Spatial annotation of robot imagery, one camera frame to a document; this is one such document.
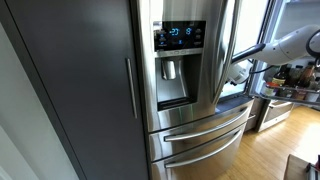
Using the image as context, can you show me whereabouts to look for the shallow stainless refrigerator drawer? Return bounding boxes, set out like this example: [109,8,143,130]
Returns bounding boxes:
[148,99,255,163]

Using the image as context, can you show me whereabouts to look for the stainless steel refrigerator body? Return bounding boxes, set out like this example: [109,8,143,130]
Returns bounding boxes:
[218,0,278,115]

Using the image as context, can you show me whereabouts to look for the refrigerator door with dispenser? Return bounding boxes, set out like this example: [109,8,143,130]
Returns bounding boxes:
[135,0,243,133]

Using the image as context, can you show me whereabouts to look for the deep stainless refrigerator drawer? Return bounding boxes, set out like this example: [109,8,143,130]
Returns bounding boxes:
[149,122,248,180]

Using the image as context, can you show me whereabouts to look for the refrigerator door with shelf bins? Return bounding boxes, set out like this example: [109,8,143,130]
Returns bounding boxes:
[248,0,320,108]

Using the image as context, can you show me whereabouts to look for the water dispenser recess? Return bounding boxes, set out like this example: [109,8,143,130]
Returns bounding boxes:
[154,52,203,112]

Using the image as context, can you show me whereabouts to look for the dispenser control panel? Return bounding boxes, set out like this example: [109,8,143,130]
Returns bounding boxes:
[153,20,207,53]

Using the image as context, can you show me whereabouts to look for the dark grey tall cabinet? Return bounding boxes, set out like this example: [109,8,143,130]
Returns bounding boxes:
[0,0,150,180]

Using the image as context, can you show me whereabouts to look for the jar with red lid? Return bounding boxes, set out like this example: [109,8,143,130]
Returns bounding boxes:
[264,81,280,98]

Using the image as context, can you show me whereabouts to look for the stainless steel background appliance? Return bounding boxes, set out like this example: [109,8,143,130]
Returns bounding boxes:
[254,99,296,133]

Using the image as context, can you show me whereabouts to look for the dark bottle yellow label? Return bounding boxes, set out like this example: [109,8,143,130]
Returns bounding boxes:
[271,64,290,87]

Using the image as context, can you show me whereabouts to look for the dark glass bottle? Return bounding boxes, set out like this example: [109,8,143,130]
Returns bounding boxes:
[287,65,303,88]

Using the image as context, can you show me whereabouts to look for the orange jar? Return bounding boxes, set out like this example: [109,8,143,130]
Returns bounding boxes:
[292,89,307,102]

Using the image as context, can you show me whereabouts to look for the white door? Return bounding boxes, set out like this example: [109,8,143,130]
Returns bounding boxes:
[0,23,79,180]

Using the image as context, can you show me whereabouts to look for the brown sauce bottle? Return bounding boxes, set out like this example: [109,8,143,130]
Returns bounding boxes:
[298,62,316,88]

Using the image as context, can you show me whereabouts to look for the white container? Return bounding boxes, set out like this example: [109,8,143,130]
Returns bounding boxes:
[305,78,320,103]

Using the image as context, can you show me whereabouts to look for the brown cardboard box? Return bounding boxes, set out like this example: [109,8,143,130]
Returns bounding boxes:
[283,153,320,180]

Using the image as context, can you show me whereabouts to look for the steel cabinet handle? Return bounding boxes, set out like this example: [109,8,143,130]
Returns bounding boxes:
[124,58,139,120]

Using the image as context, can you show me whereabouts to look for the shallow drawer steel handle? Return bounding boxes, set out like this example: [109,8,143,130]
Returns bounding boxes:
[163,106,252,143]

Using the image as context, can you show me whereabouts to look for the deep drawer steel handle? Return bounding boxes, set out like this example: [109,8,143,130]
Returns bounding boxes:
[164,129,244,169]

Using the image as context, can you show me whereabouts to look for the curved steel door handle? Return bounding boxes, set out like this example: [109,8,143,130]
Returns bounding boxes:
[211,0,243,106]

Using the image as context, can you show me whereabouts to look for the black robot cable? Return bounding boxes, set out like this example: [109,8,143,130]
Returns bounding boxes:
[248,64,278,75]

